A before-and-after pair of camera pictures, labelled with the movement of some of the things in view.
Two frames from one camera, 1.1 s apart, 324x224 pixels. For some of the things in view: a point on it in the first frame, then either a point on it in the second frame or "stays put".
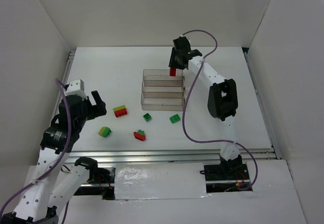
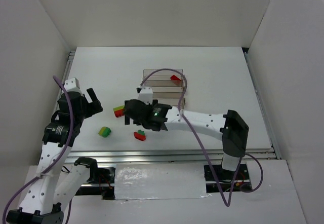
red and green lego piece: (139, 135) stays put
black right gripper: (177, 60) -> (130, 111)
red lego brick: (172, 71) -> (174, 77)
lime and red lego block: (120, 111) stays put
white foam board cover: (163, 180) stays put
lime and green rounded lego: (104, 132) stays put
